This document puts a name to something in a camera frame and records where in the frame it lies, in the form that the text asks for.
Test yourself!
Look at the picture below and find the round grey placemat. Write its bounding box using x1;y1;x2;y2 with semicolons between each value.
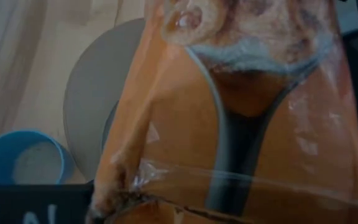
62;17;147;183

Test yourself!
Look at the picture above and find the orange plastic bagel bag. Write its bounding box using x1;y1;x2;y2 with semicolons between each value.
85;0;358;224

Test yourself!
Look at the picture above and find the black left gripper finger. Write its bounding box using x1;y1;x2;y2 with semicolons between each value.
0;183;94;224

